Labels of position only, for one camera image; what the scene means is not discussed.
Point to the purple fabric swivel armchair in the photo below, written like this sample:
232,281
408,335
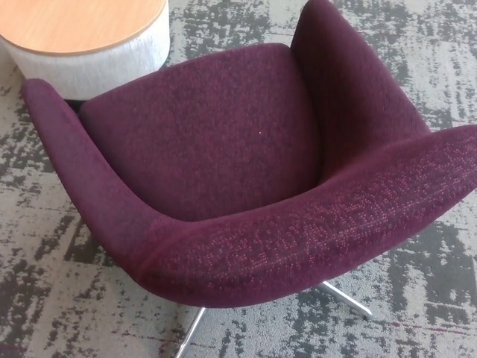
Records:
201,149

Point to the round wood-top grey side table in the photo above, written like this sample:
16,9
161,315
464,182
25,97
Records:
82,33

